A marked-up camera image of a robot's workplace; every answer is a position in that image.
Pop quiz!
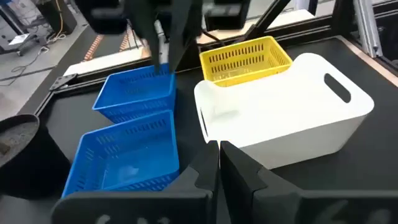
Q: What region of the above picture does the blue slotted plastic basket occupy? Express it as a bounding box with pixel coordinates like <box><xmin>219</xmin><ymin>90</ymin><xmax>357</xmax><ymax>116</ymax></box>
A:
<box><xmin>61</xmin><ymin>109</ymin><xmax>181</xmax><ymax>199</ymax></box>
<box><xmin>92</xmin><ymin>63</ymin><xmax>177</xmax><ymax>124</ymax></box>

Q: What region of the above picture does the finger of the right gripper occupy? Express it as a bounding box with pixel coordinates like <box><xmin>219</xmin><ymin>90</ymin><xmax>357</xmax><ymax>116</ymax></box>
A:
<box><xmin>124</xmin><ymin>0</ymin><xmax>160</xmax><ymax>73</ymax></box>
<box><xmin>169</xmin><ymin>0</ymin><xmax>203</xmax><ymax>73</ymax></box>

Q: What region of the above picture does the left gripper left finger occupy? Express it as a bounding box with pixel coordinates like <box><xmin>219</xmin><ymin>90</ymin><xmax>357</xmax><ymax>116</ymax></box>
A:
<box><xmin>167</xmin><ymin>140</ymin><xmax>220</xmax><ymax>224</ymax></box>

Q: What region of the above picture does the black aluminium rig frame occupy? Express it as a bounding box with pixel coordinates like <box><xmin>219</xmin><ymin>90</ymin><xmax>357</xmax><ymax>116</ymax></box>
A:
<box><xmin>18</xmin><ymin>0</ymin><xmax>398</xmax><ymax>118</ymax></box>

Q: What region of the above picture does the white plastic handled basket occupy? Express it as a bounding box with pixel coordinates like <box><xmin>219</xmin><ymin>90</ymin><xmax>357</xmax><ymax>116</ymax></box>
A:
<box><xmin>193</xmin><ymin>52</ymin><xmax>376</xmax><ymax>170</ymax></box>

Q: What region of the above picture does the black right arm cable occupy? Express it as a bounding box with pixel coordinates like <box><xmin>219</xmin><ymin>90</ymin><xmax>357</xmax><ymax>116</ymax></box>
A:
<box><xmin>200</xmin><ymin>28</ymin><xmax>226</xmax><ymax>45</ymax></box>

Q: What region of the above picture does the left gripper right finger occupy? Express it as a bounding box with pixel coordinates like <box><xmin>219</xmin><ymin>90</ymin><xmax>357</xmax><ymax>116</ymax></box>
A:
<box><xmin>220</xmin><ymin>140</ymin><xmax>302</xmax><ymax>224</ymax></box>

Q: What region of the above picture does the yellow floor cable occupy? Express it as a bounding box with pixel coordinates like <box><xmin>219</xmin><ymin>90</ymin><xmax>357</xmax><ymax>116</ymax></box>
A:
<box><xmin>46</xmin><ymin>0</ymin><xmax>68</xmax><ymax>44</ymax></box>

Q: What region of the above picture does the black floor mat striped edge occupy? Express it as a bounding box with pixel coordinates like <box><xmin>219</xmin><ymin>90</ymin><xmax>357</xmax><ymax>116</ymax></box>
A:
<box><xmin>71</xmin><ymin>18</ymin><xmax>147</xmax><ymax>68</ymax></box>

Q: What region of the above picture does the yellow slotted plastic basket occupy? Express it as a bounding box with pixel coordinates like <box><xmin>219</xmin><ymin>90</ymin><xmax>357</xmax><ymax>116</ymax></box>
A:
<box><xmin>198</xmin><ymin>35</ymin><xmax>294</xmax><ymax>88</ymax></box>

